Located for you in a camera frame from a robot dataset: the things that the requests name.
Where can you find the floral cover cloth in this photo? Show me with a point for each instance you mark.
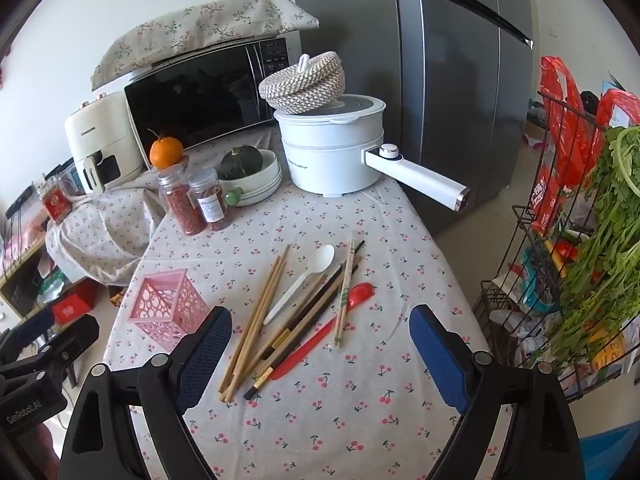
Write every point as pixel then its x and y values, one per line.
pixel 200 25

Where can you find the white plastic spoon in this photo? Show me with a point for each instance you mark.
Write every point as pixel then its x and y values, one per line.
pixel 320 262

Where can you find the green kabocha squash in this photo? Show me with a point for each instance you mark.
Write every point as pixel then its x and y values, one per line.
pixel 242 162

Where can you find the orange fruit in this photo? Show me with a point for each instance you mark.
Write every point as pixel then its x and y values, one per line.
pixel 166 152

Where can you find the wooden shelf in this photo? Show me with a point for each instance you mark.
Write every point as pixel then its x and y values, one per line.
pixel 20 270

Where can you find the grey refrigerator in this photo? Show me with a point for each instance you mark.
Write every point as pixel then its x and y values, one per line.
pixel 450 110

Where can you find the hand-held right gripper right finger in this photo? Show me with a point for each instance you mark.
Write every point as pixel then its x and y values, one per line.
pixel 435 355

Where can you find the tall glass spice jar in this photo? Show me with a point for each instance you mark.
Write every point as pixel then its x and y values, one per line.
pixel 182 205

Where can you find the small red labelled jar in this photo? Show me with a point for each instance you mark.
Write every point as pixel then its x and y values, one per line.
pixel 56 205

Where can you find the cream air fryer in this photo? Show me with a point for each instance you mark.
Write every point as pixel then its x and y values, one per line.
pixel 97 135

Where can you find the brown wooden chopstick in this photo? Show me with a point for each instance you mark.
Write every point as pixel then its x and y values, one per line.
pixel 295 330

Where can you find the disposable chopsticks pair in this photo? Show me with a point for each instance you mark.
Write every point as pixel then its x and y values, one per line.
pixel 344 295

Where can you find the cherry print tablecloth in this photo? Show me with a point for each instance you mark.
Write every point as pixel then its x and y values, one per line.
pixel 350 410

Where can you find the red cardboard box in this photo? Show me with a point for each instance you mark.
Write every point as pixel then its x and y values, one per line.
pixel 72 308

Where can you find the large red plastic bag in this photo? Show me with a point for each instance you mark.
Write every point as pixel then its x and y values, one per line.
pixel 565 125

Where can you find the green leafy herbs bunch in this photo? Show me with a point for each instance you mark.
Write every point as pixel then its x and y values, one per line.
pixel 605 250

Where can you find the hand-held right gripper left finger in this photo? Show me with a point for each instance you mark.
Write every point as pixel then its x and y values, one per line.
pixel 202 360

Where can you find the black microwave oven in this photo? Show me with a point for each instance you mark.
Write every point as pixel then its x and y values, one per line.
pixel 200 100

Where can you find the white electric cooking pot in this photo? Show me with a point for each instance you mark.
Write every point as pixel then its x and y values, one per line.
pixel 330 160

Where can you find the white bowl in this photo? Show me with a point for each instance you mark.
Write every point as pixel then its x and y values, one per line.
pixel 267 180

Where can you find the short glass spice jar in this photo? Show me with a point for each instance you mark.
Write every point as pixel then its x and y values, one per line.
pixel 212 202

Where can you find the red plastic spoon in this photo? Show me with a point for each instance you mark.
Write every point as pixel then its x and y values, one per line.
pixel 360 294

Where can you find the blue plastic bin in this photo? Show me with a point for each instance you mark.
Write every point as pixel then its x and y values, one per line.
pixel 615 455

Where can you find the pink plastic utensil holder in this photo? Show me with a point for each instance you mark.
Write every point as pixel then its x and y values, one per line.
pixel 165 305

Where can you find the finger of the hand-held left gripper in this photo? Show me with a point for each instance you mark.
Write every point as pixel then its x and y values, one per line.
pixel 77 335
pixel 32 320

